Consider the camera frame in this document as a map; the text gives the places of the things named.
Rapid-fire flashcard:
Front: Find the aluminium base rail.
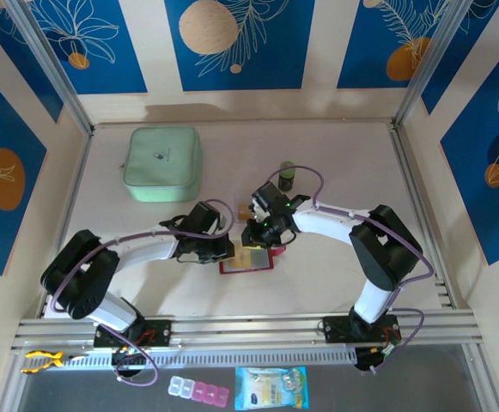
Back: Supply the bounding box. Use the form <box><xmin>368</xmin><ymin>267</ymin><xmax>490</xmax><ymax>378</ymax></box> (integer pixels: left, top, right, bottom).
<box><xmin>10</xmin><ymin>309</ymin><xmax>484</xmax><ymax>354</ymax></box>

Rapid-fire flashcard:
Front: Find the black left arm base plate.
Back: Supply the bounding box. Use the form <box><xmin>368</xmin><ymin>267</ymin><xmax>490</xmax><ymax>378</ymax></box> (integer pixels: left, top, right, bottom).
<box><xmin>93</xmin><ymin>319</ymin><xmax>173</xmax><ymax>348</ymax></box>

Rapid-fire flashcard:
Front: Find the grey slotted cable duct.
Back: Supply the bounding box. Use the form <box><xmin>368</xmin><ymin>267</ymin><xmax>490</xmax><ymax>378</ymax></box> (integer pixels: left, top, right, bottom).
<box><xmin>59</xmin><ymin>348</ymin><xmax>358</xmax><ymax>369</ymax></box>

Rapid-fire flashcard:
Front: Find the mint green medicine bag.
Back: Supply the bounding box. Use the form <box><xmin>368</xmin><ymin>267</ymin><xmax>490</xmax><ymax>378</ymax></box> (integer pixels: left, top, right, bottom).
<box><xmin>121</xmin><ymin>125</ymin><xmax>203</xmax><ymax>203</ymax></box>

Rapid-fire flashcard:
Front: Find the beige credit card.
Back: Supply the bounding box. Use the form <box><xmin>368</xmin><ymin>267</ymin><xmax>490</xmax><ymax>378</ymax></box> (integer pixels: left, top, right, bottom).
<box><xmin>230</xmin><ymin>251</ymin><xmax>253</xmax><ymax>272</ymax></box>

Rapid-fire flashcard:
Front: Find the aluminium side rail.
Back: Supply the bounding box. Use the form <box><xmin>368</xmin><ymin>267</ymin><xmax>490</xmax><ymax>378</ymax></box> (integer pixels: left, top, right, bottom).
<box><xmin>388</xmin><ymin>122</ymin><xmax>469</xmax><ymax>311</ymax></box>
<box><xmin>36</xmin><ymin>128</ymin><xmax>95</xmax><ymax>319</ymax></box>

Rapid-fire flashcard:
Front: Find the aluminium corner post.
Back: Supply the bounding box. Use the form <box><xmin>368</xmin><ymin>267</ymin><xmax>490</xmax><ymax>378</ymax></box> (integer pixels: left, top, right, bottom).
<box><xmin>6</xmin><ymin>0</ymin><xmax>94</xmax><ymax>135</ymax></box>
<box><xmin>393</xmin><ymin>0</ymin><xmax>484</xmax><ymax>130</ymax></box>

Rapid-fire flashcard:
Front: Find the blue snack packet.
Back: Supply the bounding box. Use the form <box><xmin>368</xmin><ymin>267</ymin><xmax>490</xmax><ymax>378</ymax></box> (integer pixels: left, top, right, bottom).
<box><xmin>234</xmin><ymin>366</ymin><xmax>309</xmax><ymax>411</ymax></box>

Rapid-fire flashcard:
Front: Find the clear pink pill organizer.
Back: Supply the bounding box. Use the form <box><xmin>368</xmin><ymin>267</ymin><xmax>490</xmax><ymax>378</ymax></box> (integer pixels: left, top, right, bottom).
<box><xmin>167</xmin><ymin>375</ymin><xmax>231</xmax><ymax>408</ymax></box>

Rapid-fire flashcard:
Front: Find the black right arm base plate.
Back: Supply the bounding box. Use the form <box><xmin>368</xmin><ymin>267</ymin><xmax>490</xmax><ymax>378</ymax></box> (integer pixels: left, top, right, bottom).
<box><xmin>322</xmin><ymin>315</ymin><xmax>400</xmax><ymax>344</ymax></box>

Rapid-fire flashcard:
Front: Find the red card holder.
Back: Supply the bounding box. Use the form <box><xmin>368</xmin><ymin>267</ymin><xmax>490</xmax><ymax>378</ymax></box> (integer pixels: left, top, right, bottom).
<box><xmin>218</xmin><ymin>246</ymin><xmax>287</xmax><ymax>276</ymax></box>

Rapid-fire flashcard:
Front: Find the green lidded dark bottle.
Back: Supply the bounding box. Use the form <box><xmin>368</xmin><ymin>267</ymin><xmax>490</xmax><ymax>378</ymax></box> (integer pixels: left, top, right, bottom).
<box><xmin>277</xmin><ymin>161</ymin><xmax>297</xmax><ymax>191</ymax></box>

